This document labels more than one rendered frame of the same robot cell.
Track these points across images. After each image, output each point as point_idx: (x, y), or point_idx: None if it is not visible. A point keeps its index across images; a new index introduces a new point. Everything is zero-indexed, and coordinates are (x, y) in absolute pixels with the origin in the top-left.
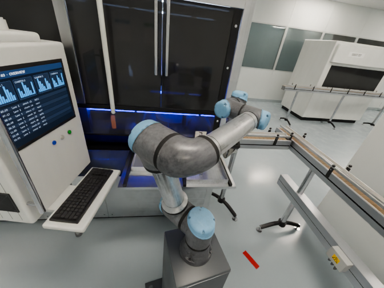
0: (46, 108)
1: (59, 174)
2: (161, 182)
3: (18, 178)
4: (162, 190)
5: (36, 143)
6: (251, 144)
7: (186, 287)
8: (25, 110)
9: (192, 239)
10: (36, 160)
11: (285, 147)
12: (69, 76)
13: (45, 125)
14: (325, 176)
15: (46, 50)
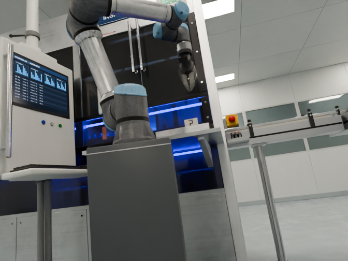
0: (45, 95)
1: (38, 153)
2: (87, 51)
3: (4, 122)
4: (90, 66)
5: (29, 111)
6: (274, 133)
7: (99, 150)
8: (30, 85)
9: (116, 103)
10: (24, 122)
11: (337, 127)
12: (71, 90)
13: (41, 104)
14: None
15: (58, 67)
